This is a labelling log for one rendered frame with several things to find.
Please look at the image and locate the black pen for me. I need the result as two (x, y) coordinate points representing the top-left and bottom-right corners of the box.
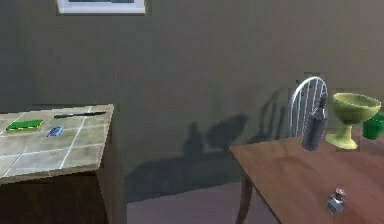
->
(53, 111), (107, 119)

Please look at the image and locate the green cup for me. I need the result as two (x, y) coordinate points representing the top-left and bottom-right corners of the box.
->
(362, 112), (384, 141)

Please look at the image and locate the green book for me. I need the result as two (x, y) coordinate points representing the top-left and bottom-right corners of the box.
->
(5, 119), (44, 132)

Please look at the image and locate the white framed wall picture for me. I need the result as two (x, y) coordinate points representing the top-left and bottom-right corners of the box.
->
(56, 0), (147, 15)

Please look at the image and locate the tiled top wooden cabinet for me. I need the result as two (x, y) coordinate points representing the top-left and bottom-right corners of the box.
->
(0, 103), (128, 224)

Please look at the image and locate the white spindle back chair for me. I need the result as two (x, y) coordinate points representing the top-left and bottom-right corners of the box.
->
(287, 76), (329, 138)

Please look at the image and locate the small grey shaker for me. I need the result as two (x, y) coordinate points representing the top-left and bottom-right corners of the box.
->
(326, 187), (347, 215)

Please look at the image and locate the grey bottle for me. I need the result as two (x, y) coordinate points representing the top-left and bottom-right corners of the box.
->
(301, 93), (329, 152)

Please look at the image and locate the yellow green goblet bowl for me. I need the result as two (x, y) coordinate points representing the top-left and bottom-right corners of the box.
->
(325, 92), (382, 151)

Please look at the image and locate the blue card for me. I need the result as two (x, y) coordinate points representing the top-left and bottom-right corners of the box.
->
(46, 126), (65, 138)

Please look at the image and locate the brown wooden table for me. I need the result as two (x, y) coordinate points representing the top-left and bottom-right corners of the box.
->
(229, 129), (384, 224)

